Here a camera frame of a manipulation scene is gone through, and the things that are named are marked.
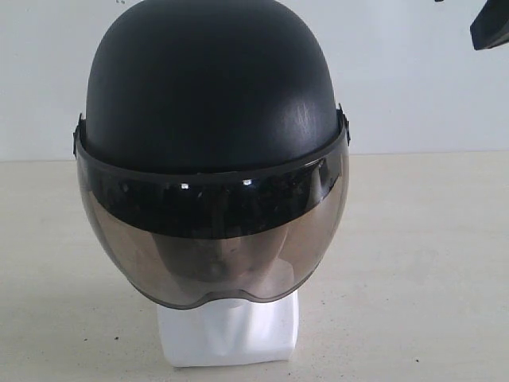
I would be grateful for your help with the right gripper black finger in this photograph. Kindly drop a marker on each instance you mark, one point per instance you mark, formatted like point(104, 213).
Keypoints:
point(490, 27)

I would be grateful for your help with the black helmet with tinted visor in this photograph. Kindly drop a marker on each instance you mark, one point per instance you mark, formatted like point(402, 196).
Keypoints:
point(212, 159)

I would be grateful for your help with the white mannequin head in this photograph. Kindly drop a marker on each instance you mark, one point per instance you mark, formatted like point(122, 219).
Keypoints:
point(256, 321)

